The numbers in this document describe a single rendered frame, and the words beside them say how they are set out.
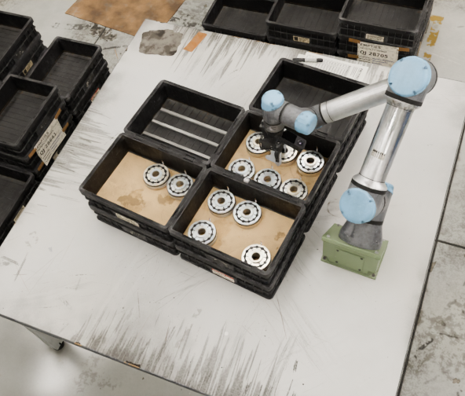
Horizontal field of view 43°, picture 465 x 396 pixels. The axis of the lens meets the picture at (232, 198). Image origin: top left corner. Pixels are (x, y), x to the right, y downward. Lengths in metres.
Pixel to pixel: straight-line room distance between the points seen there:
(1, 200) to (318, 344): 1.85
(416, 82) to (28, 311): 1.58
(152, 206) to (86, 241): 0.33
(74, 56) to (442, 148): 2.10
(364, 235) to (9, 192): 1.92
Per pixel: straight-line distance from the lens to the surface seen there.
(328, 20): 3.47
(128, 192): 2.31
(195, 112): 2.48
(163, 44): 2.97
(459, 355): 2.91
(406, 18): 3.34
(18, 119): 3.22
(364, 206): 1.88
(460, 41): 3.98
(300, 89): 2.51
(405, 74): 1.83
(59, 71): 3.52
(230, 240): 2.13
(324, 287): 2.18
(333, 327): 2.13
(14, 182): 3.28
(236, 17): 3.70
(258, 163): 2.29
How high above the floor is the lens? 2.71
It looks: 58 degrees down
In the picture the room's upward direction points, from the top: 12 degrees counter-clockwise
